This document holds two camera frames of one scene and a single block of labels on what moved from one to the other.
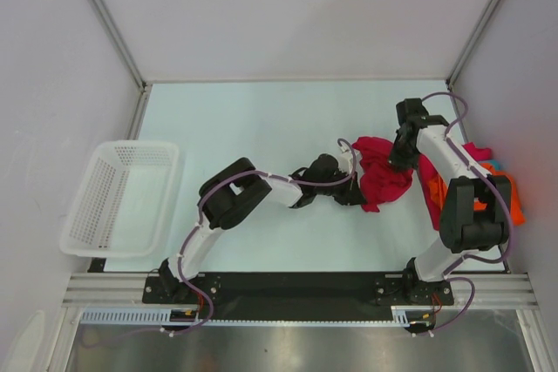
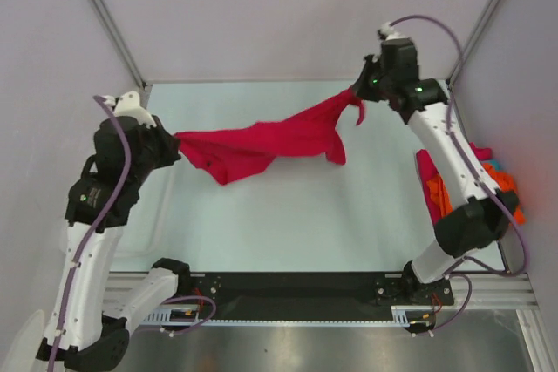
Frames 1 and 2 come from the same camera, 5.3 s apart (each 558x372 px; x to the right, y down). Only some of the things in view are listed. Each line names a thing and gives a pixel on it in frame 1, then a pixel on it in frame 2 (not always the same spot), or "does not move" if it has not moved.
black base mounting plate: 300,296 does not move
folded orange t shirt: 439,191 does not move
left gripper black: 351,194 to 168,141
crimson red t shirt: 381,181 to 227,154
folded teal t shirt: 496,163 does not move
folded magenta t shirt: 428,171 does not move
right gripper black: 398,162 to 359,87
